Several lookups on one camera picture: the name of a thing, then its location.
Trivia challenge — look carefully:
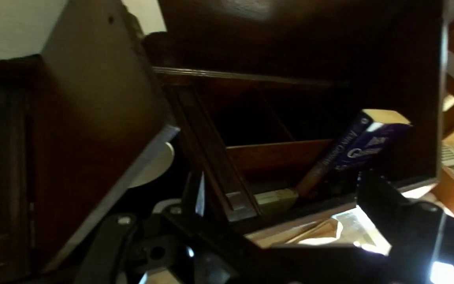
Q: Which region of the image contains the dark wooden secretary desk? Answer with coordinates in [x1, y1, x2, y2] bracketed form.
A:
[27, 0, 446, 275]

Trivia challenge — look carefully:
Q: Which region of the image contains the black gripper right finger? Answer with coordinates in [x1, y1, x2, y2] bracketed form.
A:
[356, 167, 449, 284]

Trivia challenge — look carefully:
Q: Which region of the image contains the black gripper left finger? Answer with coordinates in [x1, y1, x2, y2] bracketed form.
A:
[74, 167, 209, 284]

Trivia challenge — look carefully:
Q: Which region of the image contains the purple paperback book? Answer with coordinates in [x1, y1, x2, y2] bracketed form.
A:
[293, 107, 413, 202]

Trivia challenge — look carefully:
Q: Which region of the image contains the folded white paper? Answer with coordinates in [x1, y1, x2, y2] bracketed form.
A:
[247, 205, 392, 257]

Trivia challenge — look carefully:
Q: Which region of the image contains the dark wooden drop-front desk door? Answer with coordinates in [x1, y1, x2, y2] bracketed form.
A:
[146, 0, 446, 76]

